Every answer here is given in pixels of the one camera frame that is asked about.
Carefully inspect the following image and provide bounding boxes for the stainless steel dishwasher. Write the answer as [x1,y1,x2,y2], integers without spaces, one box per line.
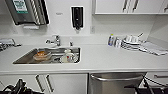
[87,72,147,94]

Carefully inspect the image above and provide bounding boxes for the white lower cabinet door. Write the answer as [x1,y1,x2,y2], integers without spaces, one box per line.
[0,73,45,94]
[43,73,89,94]

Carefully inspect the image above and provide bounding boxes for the white cabinet door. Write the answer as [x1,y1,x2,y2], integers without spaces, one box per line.
[43,73,89,94]
[159,0,168,15]
[0,73,45,94]
[94,0,132,15]
[129,0,162,15]

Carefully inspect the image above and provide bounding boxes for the white drawer front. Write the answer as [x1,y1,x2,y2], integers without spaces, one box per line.
[145,71,168,82]

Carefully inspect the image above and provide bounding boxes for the stainless steel sink basin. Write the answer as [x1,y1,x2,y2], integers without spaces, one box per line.
[12,46,82,66]

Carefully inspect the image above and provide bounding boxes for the orange bowl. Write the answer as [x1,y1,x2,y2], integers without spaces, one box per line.
[32,49,52,62]

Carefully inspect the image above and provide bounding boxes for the white grey clutter pile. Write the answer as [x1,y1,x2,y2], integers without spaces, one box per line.
[0,37,22,52]

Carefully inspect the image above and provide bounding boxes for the small clear bottle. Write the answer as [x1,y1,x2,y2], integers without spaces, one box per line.
[114,37,122,48]

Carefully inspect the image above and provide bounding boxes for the white cup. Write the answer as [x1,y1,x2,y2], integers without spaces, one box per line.
[124,33,141,45]

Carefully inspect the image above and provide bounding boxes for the white mug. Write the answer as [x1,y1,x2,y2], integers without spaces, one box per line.
[61,48,75,64]

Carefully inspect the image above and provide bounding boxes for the chrome sink faucet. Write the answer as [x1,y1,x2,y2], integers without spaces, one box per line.
[44,34,62,47]

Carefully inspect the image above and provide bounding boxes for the small chrome sink knob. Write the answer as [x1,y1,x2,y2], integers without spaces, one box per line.
[68,40,74,47]

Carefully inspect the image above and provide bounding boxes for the steel paper towel dispenser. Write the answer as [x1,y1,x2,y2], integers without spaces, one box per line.
[4,0,50,27]

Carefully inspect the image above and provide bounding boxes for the white upper cabinet door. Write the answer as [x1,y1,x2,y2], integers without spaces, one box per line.
[159,0,168,15]
[94,0,132,15]
[129,0,162,15]

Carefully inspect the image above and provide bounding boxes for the steel lower door handle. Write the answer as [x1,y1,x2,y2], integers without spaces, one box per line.
[34,74,45,93]
[45,74,55,93]

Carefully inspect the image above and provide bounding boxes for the white wall outlet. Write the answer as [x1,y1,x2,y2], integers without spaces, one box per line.
[89,25,97,35]

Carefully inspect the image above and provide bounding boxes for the dark bar cabinet handle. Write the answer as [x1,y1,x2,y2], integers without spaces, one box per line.
[131,0,140,13]
[121,0,130,13]
[163,0,168,14]

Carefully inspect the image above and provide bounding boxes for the small grey wall label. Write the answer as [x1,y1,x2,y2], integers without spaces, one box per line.
[55,11,64,16]

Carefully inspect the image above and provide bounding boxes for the black wall soap dispenser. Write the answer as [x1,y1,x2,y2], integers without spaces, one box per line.
[70,5,85,32]

